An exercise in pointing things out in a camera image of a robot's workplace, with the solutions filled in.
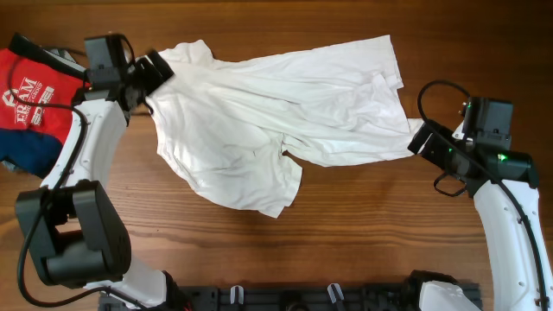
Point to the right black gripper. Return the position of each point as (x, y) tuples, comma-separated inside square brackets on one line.
[(425, 140)]

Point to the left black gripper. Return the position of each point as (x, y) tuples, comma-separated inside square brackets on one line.
[(147, 73)]

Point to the white t-shirt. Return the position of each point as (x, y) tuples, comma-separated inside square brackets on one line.
[(237, 132)]

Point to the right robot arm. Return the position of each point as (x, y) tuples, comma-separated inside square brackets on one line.
[(503, 186)]

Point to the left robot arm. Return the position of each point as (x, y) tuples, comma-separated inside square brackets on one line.
[(75, 244)]

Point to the grey folded garment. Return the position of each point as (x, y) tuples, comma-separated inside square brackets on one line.
[(67, 54)]

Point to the red folded shirt with logo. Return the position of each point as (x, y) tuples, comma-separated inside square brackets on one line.
[(35, 95)]

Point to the black folded garment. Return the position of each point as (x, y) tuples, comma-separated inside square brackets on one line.
[(24, 47)]

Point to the navy blue folded garment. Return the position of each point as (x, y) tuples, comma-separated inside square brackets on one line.
[(26, 149)]

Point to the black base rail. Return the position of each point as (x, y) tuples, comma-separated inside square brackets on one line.
[(371, 297)]

